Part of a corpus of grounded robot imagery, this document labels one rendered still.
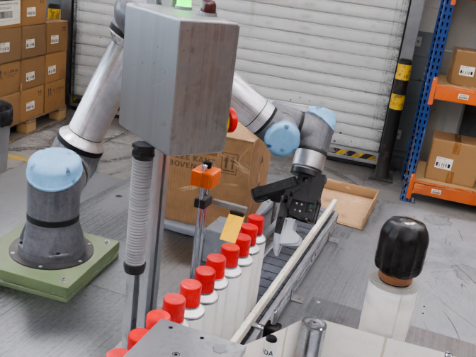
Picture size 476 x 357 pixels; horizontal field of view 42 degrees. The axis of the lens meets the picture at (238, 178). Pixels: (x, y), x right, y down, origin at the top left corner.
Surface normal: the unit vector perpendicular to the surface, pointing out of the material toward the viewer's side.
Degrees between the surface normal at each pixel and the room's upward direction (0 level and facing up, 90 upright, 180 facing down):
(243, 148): 90
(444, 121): 90
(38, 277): 1
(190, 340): 0
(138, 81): 90
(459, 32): 90
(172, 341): 0
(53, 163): 9
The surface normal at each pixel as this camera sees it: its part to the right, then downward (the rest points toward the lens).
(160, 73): -0.82, 0.09
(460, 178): -0.31, 0.28
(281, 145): 0.00, 0.35
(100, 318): 0.12, -0.94
